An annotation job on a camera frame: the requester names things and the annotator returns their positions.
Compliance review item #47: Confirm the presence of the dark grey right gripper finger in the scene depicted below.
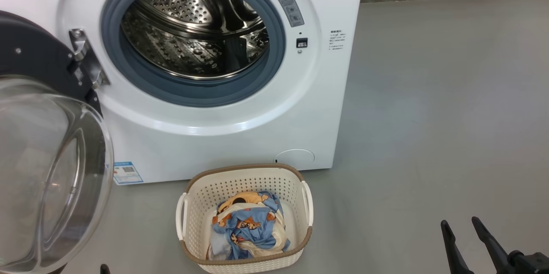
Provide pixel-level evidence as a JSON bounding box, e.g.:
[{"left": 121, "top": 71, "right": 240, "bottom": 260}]
[
  {"left": 440, "top": 220, "right": 475, "bottom": 274},
  {"left": 472, "top": 217, "right": 515, "bottom": 274}
]

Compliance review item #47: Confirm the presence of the blue cartoon print garment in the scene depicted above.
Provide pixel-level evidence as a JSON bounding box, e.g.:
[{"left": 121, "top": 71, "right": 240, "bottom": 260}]
[{"left": 210, "top": 191, "right": 291, "bottom": 261}]

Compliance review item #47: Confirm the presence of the black-rimmed glass washer door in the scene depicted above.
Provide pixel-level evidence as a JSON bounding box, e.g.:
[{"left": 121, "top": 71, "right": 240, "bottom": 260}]
[{"left": 0, "top": 10, "right": 115, "bottom": 274}]

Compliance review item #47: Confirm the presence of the metal door hinge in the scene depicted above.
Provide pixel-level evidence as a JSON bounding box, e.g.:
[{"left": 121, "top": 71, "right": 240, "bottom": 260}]
[{"left": 69, "top": 28, "right": 111, "bottom": 90}]

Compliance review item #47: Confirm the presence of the white front-load washing machine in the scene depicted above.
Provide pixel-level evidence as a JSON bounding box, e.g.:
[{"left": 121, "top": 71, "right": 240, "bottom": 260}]
[{"left": 0, "top": 0, "right": 366, "bottom": 184}]

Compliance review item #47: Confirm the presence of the washing machine drum opening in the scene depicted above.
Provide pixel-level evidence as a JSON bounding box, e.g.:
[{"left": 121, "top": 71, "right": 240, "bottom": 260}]
[{"left": 121, "top": 0, "right": 270, "bottom": 81}]

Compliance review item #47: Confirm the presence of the blue energy label sticker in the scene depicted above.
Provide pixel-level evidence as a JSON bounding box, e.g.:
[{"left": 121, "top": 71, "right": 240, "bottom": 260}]
[{"left": 112, "top": 161, "right": 144, "bottom": 185}]

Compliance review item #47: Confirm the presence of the cream perforated laundry basket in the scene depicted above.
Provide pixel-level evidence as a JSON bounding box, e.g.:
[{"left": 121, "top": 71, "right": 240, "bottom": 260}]
[{"left": 175, "top": 163, "right": 314, "bottom": 274}]

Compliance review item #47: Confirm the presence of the round white filter cover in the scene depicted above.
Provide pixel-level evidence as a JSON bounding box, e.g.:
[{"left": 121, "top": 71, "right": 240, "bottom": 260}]
[{"left": 274, "top": 149, "right": 315, "bottom": 165}]

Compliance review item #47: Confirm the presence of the grey warning sticker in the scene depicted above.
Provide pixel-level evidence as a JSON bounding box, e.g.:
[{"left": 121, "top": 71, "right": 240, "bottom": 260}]
[{"left": 274, "top": 0, "right": 305, "bottom": 28}]

